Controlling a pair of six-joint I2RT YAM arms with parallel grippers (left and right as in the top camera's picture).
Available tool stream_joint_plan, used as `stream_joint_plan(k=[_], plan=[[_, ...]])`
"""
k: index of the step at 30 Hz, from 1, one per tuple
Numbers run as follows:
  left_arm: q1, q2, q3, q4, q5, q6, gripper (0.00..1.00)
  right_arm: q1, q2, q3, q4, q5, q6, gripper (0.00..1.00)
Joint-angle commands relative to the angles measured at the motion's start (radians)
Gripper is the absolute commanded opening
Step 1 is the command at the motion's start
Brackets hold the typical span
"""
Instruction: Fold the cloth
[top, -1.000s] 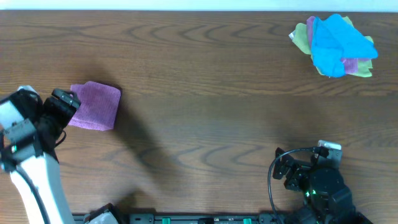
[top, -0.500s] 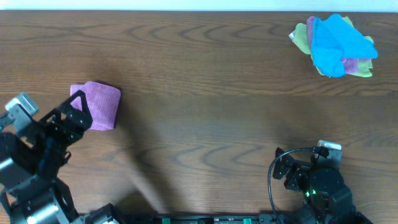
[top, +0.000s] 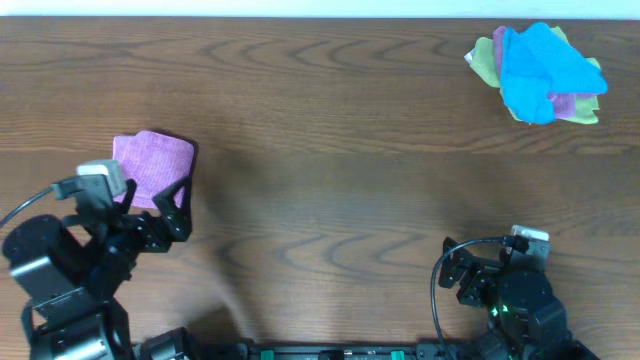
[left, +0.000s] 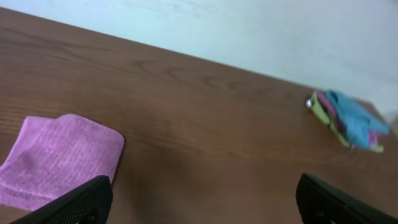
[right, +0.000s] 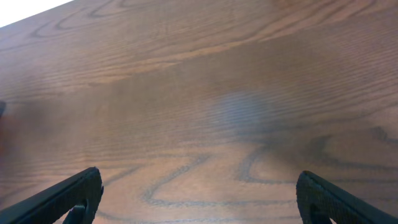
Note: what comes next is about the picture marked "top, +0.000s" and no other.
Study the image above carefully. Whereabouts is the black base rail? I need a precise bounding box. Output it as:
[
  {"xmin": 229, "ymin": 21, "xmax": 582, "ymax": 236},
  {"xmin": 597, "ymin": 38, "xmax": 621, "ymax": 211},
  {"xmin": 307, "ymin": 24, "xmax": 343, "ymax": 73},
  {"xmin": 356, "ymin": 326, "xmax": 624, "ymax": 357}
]
[{"xmin": 240, "ymin": 343, "xmax": 456, "ymax": 360}]

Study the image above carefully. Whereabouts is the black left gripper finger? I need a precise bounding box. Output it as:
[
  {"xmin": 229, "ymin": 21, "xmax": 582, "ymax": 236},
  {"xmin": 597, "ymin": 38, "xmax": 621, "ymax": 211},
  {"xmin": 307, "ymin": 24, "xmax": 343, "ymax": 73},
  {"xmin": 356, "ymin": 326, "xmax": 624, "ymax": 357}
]
[
  {"xmin": 118, "ymin": 179, "xmax": 137, "ymax": 214},
  {"xmin": 152, "ymin": 175, "xmax": 192, "ymax": 242}
]

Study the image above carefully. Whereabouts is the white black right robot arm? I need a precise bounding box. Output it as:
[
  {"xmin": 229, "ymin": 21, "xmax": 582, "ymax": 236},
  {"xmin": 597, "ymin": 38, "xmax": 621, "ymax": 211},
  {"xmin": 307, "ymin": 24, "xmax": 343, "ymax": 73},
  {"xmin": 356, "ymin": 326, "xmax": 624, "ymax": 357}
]
[{"xmin": 430, "ymin": 235, "xmax": 598, "ymax": 360}]

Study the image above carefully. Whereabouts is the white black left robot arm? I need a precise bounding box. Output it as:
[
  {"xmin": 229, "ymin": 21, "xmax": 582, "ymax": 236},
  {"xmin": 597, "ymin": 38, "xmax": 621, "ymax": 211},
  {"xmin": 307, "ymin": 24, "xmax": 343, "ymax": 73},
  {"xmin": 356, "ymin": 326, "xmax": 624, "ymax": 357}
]
[{"xmin": 2, "ymin": 175, "xmax": 199, "ymax": 360}]

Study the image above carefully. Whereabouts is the blue microfiber cloth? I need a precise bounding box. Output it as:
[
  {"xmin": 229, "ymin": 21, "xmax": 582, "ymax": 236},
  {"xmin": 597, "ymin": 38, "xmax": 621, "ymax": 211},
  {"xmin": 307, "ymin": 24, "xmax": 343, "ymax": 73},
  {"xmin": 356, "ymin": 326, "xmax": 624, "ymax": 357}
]
[{"xmin": 498, "ymin": 22, "xmax": 609, "ymax": 125}]

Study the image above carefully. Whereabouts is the green microfiber cloth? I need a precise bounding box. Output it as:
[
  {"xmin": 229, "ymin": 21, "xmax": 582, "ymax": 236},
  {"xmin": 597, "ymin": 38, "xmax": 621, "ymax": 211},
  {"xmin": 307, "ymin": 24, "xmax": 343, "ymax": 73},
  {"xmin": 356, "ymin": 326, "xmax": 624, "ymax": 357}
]
[{"xmin": 468, "ymin": 25, "xmax": 602, "ymax": 125}]

